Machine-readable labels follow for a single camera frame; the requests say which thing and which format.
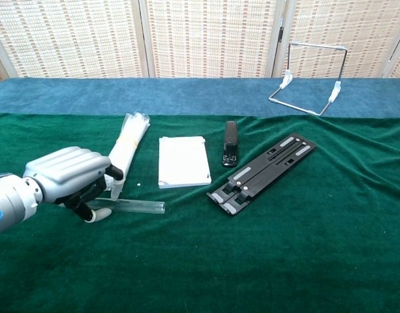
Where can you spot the black folded laptop stand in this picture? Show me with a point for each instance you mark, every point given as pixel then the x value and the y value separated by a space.
pixel 258 176

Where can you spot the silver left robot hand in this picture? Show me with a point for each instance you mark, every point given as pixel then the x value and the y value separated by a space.
pixel 66 172

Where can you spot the green velvet cloth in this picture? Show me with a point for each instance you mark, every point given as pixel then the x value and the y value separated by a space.
pixel 199 254

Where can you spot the white notepad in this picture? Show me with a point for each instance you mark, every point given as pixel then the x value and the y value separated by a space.
pixel 183 161

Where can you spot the clear glass tube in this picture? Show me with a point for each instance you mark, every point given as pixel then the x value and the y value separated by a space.
pixel 137 206

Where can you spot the blue table cover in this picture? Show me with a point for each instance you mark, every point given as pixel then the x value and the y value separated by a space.
pixel 154 96

